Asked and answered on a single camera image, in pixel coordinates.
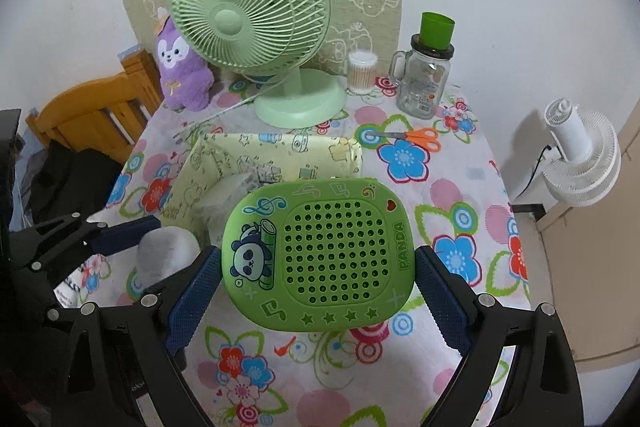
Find white fan power cable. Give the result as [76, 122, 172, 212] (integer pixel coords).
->
[172, 79, 281, 140]

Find green panda perforated case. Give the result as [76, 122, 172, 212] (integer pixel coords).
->
[221, 177, 418, 334]

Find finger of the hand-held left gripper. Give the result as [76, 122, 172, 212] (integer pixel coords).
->
[10, 272, 83, 338]
[9, 212, 162, 274]

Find small black object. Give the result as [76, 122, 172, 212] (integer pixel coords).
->
[511, 203, 546, 223]

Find yellow cartoon patterned box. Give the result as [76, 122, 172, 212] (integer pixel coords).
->
[161, 131, 366, 253]

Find purple plush toy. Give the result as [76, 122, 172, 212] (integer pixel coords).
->
[156, 17, 216, 112]

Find glass mug jar green lid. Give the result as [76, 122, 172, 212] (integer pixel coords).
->
[390, 12, 457, 118]

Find black clothing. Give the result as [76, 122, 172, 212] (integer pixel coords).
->
[22, 142, 128, 223]

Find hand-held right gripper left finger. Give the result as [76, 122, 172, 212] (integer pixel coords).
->
[65, 247, 224, 427]

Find green desk fan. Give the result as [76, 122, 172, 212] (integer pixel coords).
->
[168, 0, 347, 128]

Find wooden chair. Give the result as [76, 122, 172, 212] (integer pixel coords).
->
[25, 48, 166, 158]

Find white round case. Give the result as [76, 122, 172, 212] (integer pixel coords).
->
[136, 228, 202, 294]

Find cotton swab container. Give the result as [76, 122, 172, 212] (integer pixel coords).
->
[347, 50, 379, 96]

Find floral tablecloth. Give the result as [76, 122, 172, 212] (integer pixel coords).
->
[52, 77, 531, 427]

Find white clip fan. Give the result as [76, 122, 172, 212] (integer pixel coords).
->
[542, 98, 622, 208]

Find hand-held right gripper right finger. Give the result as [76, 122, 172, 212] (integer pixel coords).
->
[414, 244, 585, 427]

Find black fan cable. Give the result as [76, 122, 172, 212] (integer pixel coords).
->
[514, 144, 552, 200]

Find white printed bag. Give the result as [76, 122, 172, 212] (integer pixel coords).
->
[52, 279, 83, 308]

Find orange handled scissors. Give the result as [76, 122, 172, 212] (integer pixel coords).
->
[366, 127, 441, 152]

